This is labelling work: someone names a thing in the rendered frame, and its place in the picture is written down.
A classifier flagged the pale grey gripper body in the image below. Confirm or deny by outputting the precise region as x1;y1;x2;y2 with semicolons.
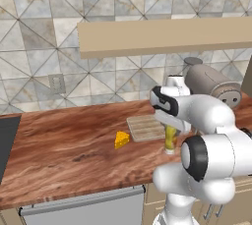
154;109;192;136

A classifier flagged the yellow condiment bottle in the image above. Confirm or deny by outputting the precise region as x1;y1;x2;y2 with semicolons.
163;124;179;155

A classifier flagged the pale wooden cutting board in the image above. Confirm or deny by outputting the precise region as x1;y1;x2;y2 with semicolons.
126;114;167;143

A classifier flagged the yellow cheese wedge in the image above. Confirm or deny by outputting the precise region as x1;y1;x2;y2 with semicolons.
113;130;131;150

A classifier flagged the beige drawer front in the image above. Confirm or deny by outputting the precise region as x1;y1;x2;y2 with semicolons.
145;183;169;204

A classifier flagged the grey-brown cabinet side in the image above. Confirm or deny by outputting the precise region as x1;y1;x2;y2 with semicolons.
240;54;252;98

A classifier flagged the beige cupboard door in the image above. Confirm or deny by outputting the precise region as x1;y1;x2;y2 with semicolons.
191;178;252;225

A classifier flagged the grey dishwasher door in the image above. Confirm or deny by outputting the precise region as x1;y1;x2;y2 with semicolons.
18;185;147;225

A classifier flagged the black hob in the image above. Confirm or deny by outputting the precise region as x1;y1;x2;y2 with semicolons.
0;114;23;185

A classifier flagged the beige wall shelf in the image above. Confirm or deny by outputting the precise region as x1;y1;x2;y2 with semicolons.
77;16;252;60

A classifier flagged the silver cupboard handle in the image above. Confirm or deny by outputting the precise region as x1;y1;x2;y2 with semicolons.
202;202;215;221
214;203;225;219

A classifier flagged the grey wall socket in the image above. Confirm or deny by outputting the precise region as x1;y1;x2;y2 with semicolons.
47;73;67;95

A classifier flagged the silver dishwasher handle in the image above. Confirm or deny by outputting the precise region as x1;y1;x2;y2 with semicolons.
18;185;146;217

